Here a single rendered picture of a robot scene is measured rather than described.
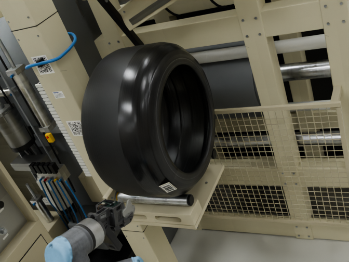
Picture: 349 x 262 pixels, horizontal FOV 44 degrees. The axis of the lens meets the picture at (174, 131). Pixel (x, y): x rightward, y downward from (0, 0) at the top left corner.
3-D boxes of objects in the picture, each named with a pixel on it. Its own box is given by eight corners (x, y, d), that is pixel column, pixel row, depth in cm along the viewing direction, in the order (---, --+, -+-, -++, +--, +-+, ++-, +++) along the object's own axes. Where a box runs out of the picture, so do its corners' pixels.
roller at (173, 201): (113, 201, 181) (115, 190, 182) (120, 202, 185) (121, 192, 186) (188, 205, 164) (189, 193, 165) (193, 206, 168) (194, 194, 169)
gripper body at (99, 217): (125, 200, 139) (101, 217, 128) (128, 225, 141) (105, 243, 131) (106, 197, 142) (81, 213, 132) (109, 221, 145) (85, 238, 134)
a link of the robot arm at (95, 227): (97, 254, 127) (72, 248, 131) (108, 246, 131) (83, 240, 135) (93, 226, 124) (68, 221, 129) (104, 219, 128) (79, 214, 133)
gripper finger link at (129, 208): (139, 194, 147) (123, 205, 139) (141, 210, 149) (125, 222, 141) (132, 193, 149) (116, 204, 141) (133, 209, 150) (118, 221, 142)
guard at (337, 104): (189, 216, 249) (146, 115, 214) (190, 213, 250) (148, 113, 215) (359, 227, 204) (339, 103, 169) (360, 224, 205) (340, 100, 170)
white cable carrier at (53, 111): (85, 176, 195) (34, 84, 171) (91, 169, 199) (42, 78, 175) (93, 176, 193) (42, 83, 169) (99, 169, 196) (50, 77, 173)
